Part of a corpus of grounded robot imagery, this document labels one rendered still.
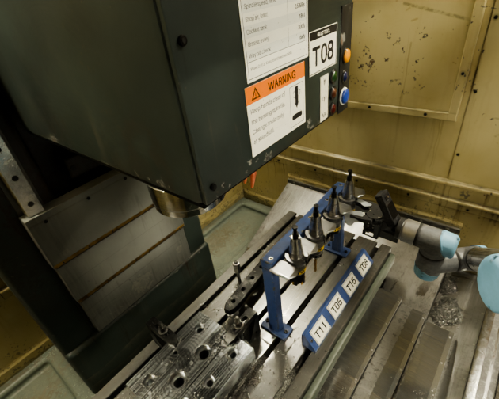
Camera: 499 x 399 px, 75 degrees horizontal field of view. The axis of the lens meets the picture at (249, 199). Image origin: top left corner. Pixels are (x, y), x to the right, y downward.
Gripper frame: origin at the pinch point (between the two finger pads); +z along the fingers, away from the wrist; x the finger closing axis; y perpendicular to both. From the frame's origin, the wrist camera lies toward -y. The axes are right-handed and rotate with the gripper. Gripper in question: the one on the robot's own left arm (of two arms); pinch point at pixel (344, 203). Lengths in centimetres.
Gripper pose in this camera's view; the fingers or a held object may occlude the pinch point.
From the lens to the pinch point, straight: 118.4
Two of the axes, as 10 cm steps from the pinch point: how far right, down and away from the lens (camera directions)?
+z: -7.8, -3.1, 5.5
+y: 0.9, 8.1, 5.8
